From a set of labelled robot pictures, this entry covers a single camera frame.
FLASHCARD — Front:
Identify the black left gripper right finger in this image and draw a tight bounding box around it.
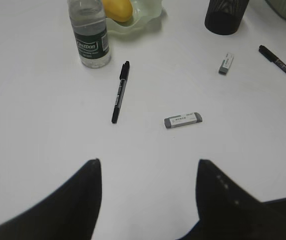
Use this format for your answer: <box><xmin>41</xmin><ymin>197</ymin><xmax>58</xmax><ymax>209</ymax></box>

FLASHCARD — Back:
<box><xmin>182</xmin><ymin>159</ymin><xmax>286</xmax><ymax>240</ymax></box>

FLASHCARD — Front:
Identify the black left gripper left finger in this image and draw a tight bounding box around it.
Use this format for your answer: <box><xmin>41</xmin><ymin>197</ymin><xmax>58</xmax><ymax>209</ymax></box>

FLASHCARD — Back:
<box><xmin>0</xmin><ymin>159</ymin><xmax>102</xmax><ymax>240</ymax></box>

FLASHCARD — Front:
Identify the black marker pen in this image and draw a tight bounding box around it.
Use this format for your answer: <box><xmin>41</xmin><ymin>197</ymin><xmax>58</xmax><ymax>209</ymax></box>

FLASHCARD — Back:
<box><xmin>259</xmin><ymin>45</ymin><xmax>286</xmax><ymax>74</ymax></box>
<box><xmin>111</xmin><ymin>61</ymin><xmax>130</xmax><ymax>124</ymax></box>

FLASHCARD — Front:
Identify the clear water bottle green label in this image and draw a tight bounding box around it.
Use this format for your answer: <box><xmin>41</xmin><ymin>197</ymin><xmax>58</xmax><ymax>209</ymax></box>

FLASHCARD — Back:
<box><xmin>67</xmin><ymin>0</ymin><xmax>111</xmax><ymax>69</ymax></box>

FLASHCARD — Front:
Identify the yellow mango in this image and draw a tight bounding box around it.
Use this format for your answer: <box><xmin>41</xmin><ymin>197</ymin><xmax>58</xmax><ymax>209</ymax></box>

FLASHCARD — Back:
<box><xmin>102</xmin><ymin>0</ymin><xmax>133</xmax><ymax>23</ymax></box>

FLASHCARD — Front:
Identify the grey white eraser left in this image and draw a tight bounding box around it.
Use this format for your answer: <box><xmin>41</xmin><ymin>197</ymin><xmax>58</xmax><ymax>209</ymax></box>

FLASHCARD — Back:
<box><xmin>164</xmin><ymin>112</ymin><xmax>203</xmax><ymax>129</ymax></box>

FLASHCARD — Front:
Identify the grey white eraser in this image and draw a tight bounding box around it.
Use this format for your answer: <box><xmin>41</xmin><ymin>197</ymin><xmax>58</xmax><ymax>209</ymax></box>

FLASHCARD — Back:
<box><xmin>218</xmin><ymin>52</ymin><xmax>235</xmax><ymax>75</ymax></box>
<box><xmin>164</xmin><ymin>112</ymin><xmax>203</xmax><ymax>129</ymax></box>

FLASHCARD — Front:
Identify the grey white eraser middle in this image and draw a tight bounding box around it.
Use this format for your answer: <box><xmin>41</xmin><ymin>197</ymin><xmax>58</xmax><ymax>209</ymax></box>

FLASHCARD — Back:
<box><xmin>218</xmin><ymin>52</ymin><xmax>235</xmax><ymax>75</ymax></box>

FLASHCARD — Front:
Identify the black mesh pen holder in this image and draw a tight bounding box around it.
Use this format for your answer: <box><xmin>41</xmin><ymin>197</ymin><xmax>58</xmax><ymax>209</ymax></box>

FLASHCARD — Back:
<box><xmin>204</xmin><ymin>0</ymin><xmax>249</xmax><ymax>36</ymax></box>

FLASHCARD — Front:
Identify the pale green wavy plate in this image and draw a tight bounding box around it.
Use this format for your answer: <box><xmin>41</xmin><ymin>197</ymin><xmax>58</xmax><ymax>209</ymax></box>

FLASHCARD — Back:
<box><xmin>106</xmin><ymin>0</ymin><xmax>162</xmax><ymax>36</ymax></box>

